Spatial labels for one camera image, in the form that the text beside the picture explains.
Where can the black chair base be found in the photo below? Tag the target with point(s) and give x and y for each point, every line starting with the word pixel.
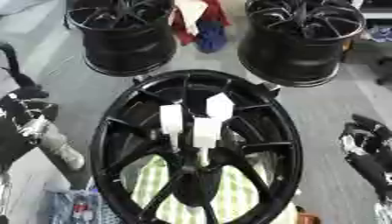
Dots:
pixel 385 71

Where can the red white blue cloth bundle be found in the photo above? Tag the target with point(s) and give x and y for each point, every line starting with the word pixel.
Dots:
pixel 209 32

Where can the black curved bar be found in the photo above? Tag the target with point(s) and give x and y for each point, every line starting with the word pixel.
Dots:
pixel 12 62

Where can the large black spoked wheel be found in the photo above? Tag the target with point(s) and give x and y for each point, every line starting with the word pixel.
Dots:
pixel 127 137

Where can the blue patterned bag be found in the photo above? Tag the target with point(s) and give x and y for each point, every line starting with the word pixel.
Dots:
pixel 380 33

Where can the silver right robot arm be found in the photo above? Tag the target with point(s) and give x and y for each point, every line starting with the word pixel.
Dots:
pixel 384 214

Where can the small orange object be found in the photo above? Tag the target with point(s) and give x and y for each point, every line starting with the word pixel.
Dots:
pixel 308 218

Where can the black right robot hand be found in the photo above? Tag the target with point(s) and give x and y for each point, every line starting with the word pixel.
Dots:
pixel 367 163

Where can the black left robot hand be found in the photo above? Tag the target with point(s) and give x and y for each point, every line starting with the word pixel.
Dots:
pixel 15 145

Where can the black wheel rim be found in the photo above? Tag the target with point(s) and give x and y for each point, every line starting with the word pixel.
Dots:
pixel 291 49
pixel 127 43

